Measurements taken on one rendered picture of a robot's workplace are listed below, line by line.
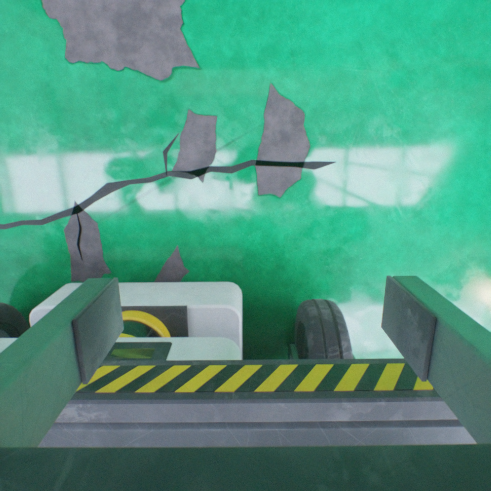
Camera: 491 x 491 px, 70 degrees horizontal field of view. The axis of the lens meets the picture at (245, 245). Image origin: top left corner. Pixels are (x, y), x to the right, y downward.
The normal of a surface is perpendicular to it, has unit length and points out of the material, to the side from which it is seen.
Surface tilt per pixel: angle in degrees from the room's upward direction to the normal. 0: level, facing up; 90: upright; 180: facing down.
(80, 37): 0
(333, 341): 50
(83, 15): 0
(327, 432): 0
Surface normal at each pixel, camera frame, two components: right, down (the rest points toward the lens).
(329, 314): -0.01, -0.86
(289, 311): 0.00, 0.27
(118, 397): -0.01, -0.96
